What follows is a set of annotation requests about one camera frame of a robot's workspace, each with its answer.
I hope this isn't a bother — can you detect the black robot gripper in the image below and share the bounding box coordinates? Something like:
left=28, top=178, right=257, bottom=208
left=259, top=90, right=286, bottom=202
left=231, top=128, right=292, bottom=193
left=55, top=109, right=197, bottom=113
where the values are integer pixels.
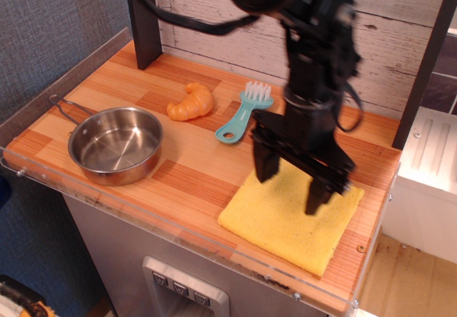
left=252, top=98, right=355, bottom=216

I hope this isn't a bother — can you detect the yellow cloth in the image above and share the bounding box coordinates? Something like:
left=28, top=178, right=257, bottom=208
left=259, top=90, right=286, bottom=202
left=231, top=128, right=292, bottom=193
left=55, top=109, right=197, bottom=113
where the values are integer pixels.
left=218, top=160, right=364, bottom=277

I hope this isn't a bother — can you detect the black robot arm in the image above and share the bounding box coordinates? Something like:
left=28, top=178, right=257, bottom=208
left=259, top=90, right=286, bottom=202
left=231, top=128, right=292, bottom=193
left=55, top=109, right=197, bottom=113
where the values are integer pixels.
left=232, top=0, right=360, bottom=216

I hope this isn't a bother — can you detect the teal dish brush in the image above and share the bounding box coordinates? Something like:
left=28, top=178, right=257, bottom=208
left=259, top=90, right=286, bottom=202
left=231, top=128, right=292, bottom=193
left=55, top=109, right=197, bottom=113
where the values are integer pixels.
left=215, top=81, right=273, bottom=144

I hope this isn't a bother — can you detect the orange plastic croissant toy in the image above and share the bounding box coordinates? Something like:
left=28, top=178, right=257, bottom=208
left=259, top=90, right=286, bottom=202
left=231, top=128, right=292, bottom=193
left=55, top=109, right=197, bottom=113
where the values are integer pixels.
left=166, top=82, right=214, bottom=121

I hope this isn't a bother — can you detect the silver dispenser button panel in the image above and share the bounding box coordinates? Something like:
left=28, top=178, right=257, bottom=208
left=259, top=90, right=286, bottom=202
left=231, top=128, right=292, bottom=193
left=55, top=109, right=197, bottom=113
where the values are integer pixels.
left=142, top=256, right=231, bottom=316

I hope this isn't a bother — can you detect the stainless steel pan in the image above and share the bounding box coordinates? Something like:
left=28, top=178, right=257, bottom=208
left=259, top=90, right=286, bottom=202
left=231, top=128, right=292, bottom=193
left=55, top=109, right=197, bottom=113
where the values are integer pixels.
left=49, top=94, right=164, bottom=186

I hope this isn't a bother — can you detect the grey toy kitchen cabinet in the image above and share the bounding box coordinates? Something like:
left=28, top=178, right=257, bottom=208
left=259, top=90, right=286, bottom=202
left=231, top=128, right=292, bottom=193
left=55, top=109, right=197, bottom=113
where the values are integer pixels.
left=64, top=196, right=323, bottom=316

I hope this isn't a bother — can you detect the clear acrylic edge guard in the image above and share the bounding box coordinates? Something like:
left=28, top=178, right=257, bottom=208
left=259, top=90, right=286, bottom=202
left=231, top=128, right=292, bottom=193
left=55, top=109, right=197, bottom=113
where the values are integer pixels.
left=3, top=136, right=401, bottom=316

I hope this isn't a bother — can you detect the orange object bottom left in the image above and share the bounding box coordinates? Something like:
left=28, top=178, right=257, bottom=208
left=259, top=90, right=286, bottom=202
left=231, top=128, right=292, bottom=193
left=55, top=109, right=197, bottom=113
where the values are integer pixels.
left=19, top=301, right=56, bottom=317

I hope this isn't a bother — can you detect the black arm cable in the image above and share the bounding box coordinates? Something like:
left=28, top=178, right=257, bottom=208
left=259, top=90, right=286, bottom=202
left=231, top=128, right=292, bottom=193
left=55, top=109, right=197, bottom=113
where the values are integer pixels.
left=121, top=0, right=260, bottom=36

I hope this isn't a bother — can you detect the dark right shelf post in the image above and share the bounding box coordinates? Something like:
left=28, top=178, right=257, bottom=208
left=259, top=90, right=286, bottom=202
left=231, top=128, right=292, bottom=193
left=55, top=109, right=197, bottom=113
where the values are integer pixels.
left=392, top=0, right=456, bottom=150

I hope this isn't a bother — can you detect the dark shelf post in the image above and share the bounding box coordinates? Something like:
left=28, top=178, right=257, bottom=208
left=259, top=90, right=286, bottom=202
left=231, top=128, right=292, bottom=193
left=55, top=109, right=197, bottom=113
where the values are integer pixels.
left=392, top=0, right=456, bottom=150
left=127, top=0, right=162, bottom=70

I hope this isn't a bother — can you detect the dark left shelf post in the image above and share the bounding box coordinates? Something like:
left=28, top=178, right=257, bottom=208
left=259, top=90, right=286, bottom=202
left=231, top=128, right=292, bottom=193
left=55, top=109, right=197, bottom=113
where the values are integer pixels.
left=127, top=0, right=162, bottom=70

